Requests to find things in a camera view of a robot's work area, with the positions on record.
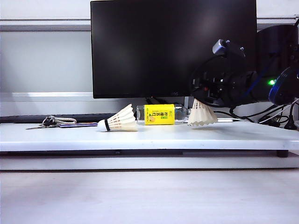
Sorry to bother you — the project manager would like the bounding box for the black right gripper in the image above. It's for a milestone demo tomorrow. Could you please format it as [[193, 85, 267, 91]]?
[[190, 70, 259, 106]]

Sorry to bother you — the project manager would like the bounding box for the white feather shuttlecock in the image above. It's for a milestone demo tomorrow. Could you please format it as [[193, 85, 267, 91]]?
[[187, 98, 218, 127], [97, 104, 139, 133]]

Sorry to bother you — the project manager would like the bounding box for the clear bottle yellow label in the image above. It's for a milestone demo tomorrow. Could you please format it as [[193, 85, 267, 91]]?
[[136, 104, 192, 126]]

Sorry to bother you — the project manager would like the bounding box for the black computer monitor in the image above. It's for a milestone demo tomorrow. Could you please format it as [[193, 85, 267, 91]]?
[[90, 0, 258, 99]]

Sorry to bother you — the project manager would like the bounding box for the white desk riser board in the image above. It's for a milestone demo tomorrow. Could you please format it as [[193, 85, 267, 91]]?
[[0, 120, 299, 152]]

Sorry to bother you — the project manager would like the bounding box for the black power plug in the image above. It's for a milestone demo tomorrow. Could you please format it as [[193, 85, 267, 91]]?
[[284, 102, 299, 130]]

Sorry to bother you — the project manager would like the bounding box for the purple orange key card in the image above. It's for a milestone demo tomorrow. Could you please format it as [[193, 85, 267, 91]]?
[[58, 122, 98, 129]]

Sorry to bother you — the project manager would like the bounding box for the grey aluminium office partition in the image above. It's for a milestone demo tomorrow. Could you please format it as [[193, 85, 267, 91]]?
[[0, 14, 299, 117]]

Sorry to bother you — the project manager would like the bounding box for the bunch of metal keys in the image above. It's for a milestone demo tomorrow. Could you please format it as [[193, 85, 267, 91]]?
[[25, 115, 58, 130]]

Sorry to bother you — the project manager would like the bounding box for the black computer keyboard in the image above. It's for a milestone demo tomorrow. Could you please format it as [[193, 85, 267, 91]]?
[[0, 112, 123, 124]]

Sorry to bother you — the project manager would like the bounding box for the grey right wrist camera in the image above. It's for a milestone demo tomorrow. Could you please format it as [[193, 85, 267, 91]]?
[[212, 39, 247, 58]]

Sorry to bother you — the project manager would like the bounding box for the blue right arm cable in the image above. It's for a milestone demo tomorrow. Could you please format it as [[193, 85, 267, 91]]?
[[242, 59, 275, 100]]

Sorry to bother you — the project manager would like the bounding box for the white cable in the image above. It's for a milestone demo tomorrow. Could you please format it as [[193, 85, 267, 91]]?
[[233, 99, 299, 124]]

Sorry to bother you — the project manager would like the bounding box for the white braided lanyard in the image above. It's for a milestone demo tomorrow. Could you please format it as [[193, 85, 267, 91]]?
[[52, 117, 78, 125]]

